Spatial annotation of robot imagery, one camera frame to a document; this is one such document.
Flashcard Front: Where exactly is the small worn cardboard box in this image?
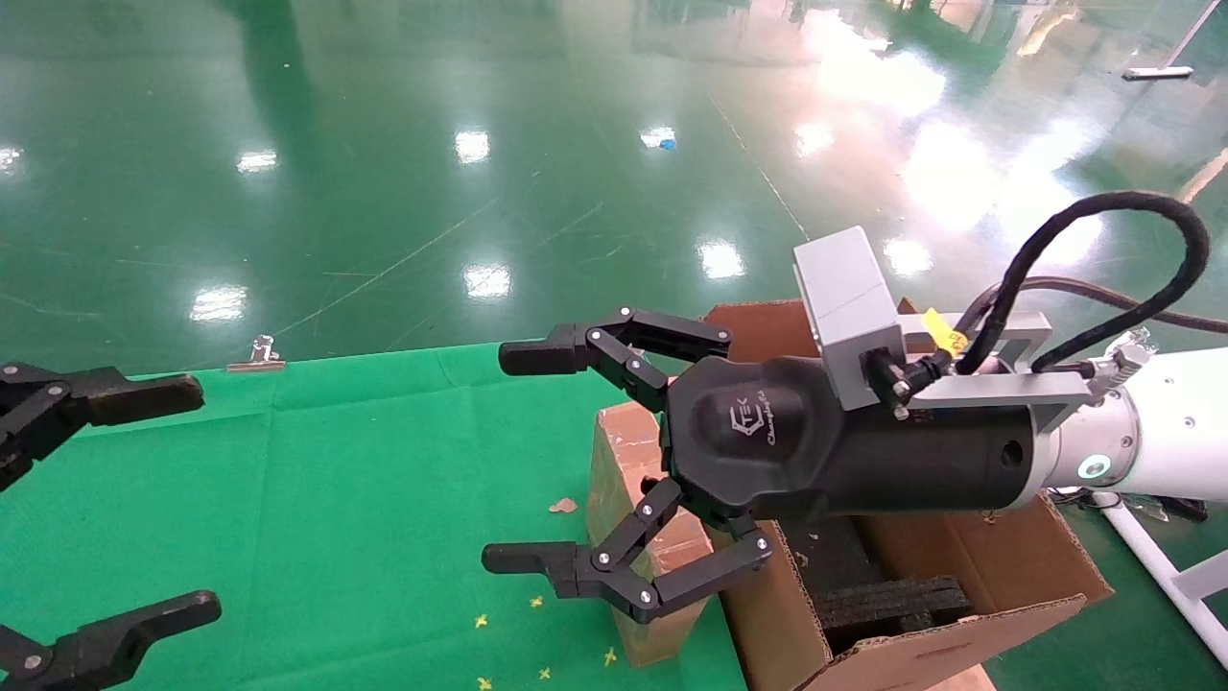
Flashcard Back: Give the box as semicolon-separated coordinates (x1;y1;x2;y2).
585;401;719;669

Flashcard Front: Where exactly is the silver cable connector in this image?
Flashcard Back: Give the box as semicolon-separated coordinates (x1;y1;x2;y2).
1094;326;1154;385

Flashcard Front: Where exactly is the yellow cable tag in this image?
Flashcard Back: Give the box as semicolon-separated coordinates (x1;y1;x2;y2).
919;307;970;356

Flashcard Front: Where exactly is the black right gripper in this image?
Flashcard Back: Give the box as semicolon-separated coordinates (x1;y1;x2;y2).
482;307;1049;625

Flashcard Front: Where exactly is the large open cardboard carton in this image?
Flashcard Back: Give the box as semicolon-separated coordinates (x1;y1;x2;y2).
703;299;1116;691

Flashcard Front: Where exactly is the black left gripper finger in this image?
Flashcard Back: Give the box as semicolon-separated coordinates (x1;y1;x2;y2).
0;362;205;492
0;589;223;691

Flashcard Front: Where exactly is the thick black braided cable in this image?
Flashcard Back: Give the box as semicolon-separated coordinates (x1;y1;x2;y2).
955;191;1213;377

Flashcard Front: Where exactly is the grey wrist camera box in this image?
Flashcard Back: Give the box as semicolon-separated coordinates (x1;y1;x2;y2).
792;226;908;412

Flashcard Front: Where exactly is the green tablecloth with yellow marks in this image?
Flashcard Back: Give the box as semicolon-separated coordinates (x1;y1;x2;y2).
0;341;749;691

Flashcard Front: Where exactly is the thin dark cable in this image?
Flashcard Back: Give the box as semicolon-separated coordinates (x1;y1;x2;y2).
959;276;1228;337

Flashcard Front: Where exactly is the black notched foam block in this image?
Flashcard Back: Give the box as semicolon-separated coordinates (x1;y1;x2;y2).
814;574;977;655

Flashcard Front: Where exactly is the silver metal binder clip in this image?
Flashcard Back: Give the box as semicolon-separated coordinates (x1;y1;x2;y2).
226;334;288;374

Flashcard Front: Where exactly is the grey metal camera bracket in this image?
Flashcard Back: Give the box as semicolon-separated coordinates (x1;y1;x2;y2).
897;309;1099;435

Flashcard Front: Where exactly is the white stand with pole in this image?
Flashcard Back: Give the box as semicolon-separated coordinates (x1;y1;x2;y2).
1121;0;1228;83

